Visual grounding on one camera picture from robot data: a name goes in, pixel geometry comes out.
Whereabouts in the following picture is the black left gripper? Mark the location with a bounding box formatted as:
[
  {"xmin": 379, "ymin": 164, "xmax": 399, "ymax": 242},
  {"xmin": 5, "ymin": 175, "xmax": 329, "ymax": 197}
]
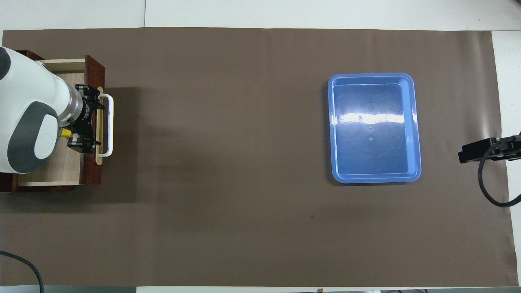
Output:
[{"xmin": 67, "ymin": 84, "xmax": 107, "ymax": 155}]

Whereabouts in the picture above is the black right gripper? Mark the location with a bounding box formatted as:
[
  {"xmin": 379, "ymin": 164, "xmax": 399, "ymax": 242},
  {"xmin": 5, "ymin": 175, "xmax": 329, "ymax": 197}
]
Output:
[{"xmin": 458, "ymin": 134, "xmax": 521, "ymax": 164}]

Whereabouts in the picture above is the white drawer handle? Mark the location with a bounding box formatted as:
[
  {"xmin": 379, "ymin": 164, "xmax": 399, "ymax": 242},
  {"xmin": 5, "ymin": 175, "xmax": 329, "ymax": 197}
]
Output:
[{"xmin": 95, "ymin": 93, "xmax": 115, "ymax": 158}]

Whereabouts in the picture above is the dark wooden drawer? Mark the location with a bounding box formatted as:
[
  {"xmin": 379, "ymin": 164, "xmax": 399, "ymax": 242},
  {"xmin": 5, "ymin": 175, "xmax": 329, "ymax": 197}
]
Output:
[{"xmin": 16, "ymin": 55, "xmax": 106, "ymax": 187}]

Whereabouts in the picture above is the blue plastic tray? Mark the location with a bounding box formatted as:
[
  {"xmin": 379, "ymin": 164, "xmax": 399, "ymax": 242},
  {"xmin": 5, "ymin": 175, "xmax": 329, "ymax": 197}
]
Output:
[{"xmin": 327, "ymin": 73, "xmax": 422, "ymax": 184}]

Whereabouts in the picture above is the brown table mat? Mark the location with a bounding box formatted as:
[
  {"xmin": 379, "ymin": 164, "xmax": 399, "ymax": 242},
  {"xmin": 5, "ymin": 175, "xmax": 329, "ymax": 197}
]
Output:
[{"xmin": 0, "ymin": 27, "xmax": 516, "ymax": 288}]

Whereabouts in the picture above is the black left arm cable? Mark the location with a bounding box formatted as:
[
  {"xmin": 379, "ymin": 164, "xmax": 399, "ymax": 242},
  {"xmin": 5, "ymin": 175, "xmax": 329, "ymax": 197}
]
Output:
[{"xmin": 0, "ymin": 250, "xmax": 45, "ymax": 293}]

